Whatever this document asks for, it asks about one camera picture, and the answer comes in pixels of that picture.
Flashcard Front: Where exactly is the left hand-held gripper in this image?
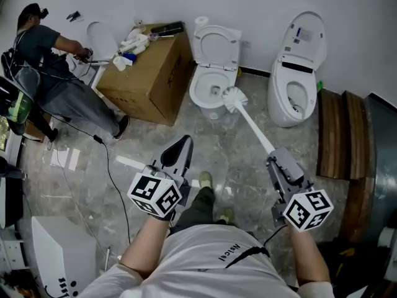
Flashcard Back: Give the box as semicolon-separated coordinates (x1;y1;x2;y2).
127;134;194;222

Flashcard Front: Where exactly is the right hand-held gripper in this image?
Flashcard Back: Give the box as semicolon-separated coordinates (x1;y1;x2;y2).
267;147;334;232

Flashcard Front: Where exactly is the white toilet brush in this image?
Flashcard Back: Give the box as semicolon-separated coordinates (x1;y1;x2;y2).
221;86;276;155

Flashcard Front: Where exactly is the white toilet with raised lid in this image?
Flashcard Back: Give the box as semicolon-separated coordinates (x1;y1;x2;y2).
189;24;243;120

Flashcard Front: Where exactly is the person's right forearm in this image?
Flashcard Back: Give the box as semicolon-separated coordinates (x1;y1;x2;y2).
287;225;331;287

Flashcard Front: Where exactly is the person's left forearm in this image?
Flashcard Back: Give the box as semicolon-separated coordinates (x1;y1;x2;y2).
120;215;171;279

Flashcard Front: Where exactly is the white smart toilet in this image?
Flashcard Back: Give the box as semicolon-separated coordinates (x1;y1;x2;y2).
267;11;329;129

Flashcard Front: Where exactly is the person's left shoe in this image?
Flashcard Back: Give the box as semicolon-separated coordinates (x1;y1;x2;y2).
198;171;213;189

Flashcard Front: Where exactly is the person's shoe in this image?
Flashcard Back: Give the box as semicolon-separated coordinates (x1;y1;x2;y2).
216;207;236;225
198;171;213;189

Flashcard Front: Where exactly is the person's left leg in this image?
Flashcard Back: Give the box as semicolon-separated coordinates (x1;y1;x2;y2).
169;186;216;238

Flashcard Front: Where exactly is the person's right shoe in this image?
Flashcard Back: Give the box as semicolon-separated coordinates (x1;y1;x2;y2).
216;207;236;225

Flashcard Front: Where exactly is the brown cardboard box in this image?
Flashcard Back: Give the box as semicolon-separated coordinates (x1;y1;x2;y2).
96;23;195;127

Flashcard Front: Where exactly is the person's white shirt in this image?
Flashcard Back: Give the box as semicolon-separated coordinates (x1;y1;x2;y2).
77;223;336;298

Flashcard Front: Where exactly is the white tissue roll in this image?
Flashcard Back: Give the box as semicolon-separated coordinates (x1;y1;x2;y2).
112;56;127;72

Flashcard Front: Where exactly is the black bag with yellow marks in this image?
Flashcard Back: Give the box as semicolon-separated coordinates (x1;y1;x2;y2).
316;240;392;298

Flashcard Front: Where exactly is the white spray bottle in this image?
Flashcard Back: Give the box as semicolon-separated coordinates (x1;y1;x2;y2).
125;26;147;43

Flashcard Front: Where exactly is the black flat device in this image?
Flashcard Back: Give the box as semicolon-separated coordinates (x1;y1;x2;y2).
151;20;186;38

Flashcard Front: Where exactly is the white cabinet with black marks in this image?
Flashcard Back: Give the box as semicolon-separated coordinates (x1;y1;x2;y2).
30;215;97;298

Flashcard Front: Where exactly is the black and green device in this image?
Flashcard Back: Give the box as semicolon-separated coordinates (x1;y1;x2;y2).
0;76;34;136

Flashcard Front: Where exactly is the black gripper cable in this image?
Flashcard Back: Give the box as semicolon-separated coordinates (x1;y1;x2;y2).
263;224;288;248

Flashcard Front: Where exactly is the black floor cable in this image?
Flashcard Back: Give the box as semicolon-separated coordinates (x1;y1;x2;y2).
40;110;133;246

